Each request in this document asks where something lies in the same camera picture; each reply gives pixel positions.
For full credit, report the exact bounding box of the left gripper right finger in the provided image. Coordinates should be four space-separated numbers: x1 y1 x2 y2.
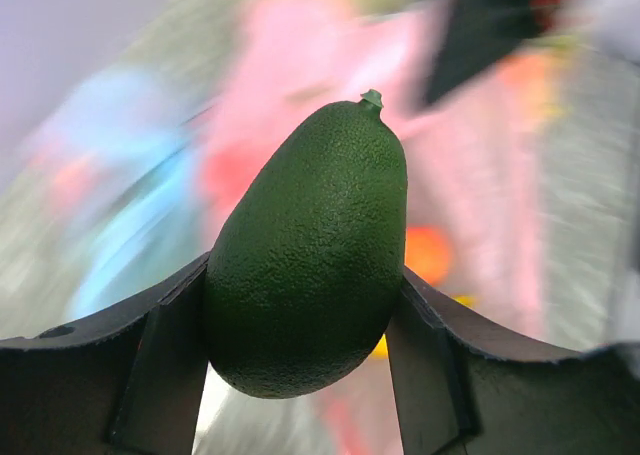
387 271 639 454

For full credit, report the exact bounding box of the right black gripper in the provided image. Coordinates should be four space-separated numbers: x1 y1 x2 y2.
424 0 547 103

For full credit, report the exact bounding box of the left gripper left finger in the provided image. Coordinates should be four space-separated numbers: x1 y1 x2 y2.
1 256 208 454

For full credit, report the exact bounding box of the green avocado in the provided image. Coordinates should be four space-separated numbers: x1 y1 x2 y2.
203 90 408 399

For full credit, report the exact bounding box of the pink plastic bag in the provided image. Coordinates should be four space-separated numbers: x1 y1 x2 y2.
192 0 551 455

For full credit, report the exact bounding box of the blue tied plastic bag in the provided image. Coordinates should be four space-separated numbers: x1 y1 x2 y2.
27 68 200 320

